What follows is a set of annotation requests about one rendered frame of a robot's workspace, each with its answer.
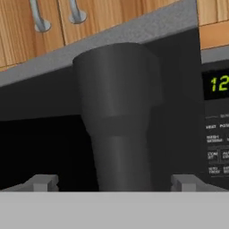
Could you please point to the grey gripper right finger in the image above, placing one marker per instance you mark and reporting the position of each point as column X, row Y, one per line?
column 188, row 182

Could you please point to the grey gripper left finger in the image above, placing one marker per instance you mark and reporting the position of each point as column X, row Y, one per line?
column 40, row 182

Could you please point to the black and grey microwave oven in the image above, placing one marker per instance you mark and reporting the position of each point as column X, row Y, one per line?
column 216, row 119

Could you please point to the black microwave door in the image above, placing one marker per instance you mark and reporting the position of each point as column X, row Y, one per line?
column 41, row 104

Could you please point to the dark grey tapered cylinder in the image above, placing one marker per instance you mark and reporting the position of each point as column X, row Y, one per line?
column 119, row 119

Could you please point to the wooden cupboard door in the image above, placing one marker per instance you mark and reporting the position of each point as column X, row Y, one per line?
column 104, row 15
column 15, row 35
column 213, row 18

